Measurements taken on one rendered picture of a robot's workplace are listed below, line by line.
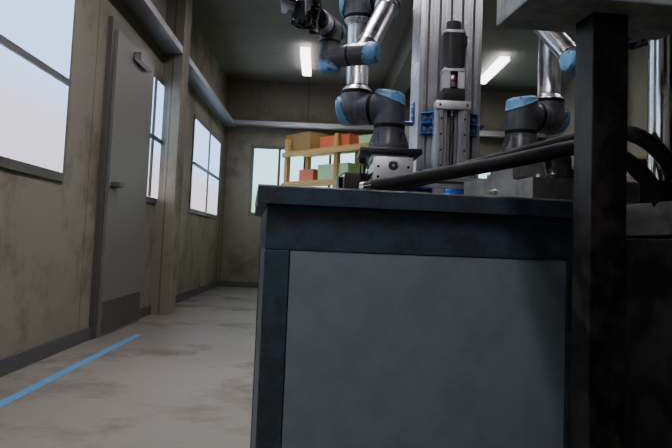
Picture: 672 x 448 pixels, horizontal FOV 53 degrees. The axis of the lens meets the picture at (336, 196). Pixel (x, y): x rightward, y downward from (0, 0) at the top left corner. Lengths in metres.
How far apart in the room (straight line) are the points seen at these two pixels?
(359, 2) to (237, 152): 7.68
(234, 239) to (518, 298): 8.78
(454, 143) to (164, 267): 4.03
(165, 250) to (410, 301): 4.93
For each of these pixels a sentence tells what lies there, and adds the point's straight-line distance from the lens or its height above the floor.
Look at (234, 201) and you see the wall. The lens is 10.11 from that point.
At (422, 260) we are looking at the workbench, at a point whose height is 0.66.
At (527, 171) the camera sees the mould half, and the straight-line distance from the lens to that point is 1.73.
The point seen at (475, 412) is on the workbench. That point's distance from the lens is 1.47.
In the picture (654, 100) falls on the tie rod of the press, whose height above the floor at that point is 0.99.
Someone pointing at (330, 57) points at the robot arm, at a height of 1.32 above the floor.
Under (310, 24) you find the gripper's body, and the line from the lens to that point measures 2.21.
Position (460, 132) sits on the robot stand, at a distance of 2.62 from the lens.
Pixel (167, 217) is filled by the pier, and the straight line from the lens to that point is 6.21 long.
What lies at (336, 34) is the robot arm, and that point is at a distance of 2.37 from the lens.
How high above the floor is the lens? 0.69
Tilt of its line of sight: 4 degrees up
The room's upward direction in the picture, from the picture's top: 2 degrees clockwise
